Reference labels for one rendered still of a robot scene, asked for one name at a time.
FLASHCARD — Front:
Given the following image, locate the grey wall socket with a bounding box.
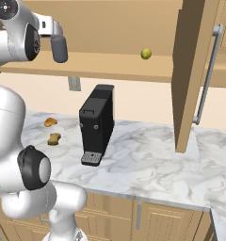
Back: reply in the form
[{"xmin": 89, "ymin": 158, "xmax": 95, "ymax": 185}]
[{"xmin": 67, "ymin": 75, "xmax": 83, "ymax": 92}]

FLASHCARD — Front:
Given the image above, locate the open wooden wall cabinet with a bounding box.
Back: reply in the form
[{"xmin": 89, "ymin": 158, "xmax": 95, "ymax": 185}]
[{"xmin": 0, "ymin": 0, "xmax": 226, "ymax": 88}]

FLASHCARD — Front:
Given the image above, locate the grey base cabinet handle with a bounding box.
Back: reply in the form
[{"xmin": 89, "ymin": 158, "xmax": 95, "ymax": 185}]
[{"xmin": 135, "ymin": 201, "xmax": 142, "ymax": 231}]

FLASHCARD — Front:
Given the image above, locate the orange croissant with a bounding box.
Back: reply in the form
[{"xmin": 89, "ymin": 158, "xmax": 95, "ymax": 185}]
[{"xmin": 43, "ymin": 117, "xmax": 58, "ymax": 128}]

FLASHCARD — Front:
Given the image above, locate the green lime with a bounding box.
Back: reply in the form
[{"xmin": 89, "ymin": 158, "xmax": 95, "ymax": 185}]
[{"xmin": 140, "ymin": 47, "xmax": 153, "ymax": 60}]

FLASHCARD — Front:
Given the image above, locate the open wooden cabinet door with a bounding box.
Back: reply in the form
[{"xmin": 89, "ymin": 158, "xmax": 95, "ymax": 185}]
[{"xmin": 170, "ymin": 0, "xmax": 226, "ymax": 154}]

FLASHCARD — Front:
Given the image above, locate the wooden base cabinet door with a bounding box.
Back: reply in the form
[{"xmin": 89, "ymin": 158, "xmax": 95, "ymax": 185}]
[
  {"xmin": 130, "ymin": 199, "xmax": 214, "ymax": 241},
  {"xmin": 72, "ymin": 190, "xmax": 136, "ymax": 241}
]

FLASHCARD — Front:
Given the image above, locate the grey cabinet door handle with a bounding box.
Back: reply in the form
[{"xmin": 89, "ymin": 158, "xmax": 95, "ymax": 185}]
[{"xmin": 192, "ymin": 24, "xmax": 224, "ymax": 125}]

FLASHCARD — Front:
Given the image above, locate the brown bread piece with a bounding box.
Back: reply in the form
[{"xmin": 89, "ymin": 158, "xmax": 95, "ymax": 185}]
[{"xmin": 46, "ymin": 132, "xmax": 62, "ymax": 147}]

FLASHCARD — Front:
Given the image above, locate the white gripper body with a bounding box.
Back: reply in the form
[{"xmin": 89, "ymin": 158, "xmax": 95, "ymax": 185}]
[{"xmin": 50, "ymin": 19, "xmax": 65, "ymax": 38}]

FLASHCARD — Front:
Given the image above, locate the black coffee machine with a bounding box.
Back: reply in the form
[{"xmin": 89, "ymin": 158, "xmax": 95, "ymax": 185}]
[{"xmin": 78, "ymin": 83, "xmax": 116, "ymax": 168}]

